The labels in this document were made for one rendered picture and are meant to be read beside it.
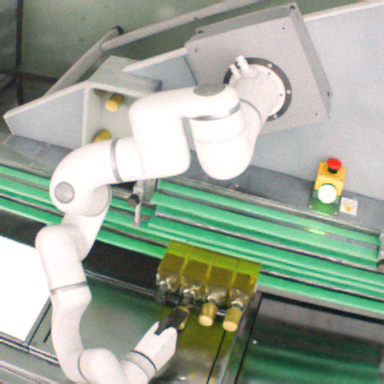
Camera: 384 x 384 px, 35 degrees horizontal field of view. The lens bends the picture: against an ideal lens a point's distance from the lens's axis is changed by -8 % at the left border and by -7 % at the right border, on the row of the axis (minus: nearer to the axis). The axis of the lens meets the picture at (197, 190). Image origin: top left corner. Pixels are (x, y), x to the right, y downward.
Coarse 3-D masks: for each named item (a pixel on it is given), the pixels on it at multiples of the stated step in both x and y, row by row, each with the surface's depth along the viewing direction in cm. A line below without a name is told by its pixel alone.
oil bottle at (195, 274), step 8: (200, 248) 158; (192, 256) 156; (200, 256) 156; (208, 256) 156; (192, 264) 154; (200, 264) 154; (208, 264) 154; (184, 272) 151; (192, 272) 152; (200, 272) 152; (208, 272) 153; (184, 280) 150; (192, 280) 150; (200, 280) 150; (184, 288) 149; (192, 288) 149; (200, 288) 149; (200, 296) 151
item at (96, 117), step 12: (96, 84) 153; (84, 96) 156; (96, 96) 161; (108, 96) 163; (132, 96) 161; (84, 108) 158; (96, 108) 164; (120, 108) 164; (84, 120) 160; (96, 120) 166; (108, 120) 167; (120, 120) 166; (84, 132) 162; (96, 132) 169; (120, 132) 168; (84, 144) 165
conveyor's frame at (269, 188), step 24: (0, 144) 176; (24, 144) 177; (48, 144) 179; (24, 168) 170; (48, 168) 170; (192, 168) 161; (120, 192) 166; (216, 192) 158; (240, 192) 156; (264, 192) 157; (288, 192) 158; (312, 216) 154; (360, 216) 155
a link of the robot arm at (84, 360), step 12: (96, 348) 121; (84, 360) 120; (96, 360) 118; (108, 360) 119; (84, 372) 119; (96, 372) 118; (108, 372) 119; (120, 372) 122; (132, 372) 125; (144, 372) 127
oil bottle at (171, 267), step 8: (168, 248) 156; (176, 248) 157; (184, 248) 157; (192, 248) 159; (168, 256) 154; (176, 256) 155; (184, 256) 155; (160, 264) 152; (168, 264) 152; (176, 264) 152; (184, 264) 153; (160, 272) 150; (168, 272) 150; (176, 272) 150; (160, 280) 150; (168, 280) 149; (176, 280) 150; (176, 288) 152
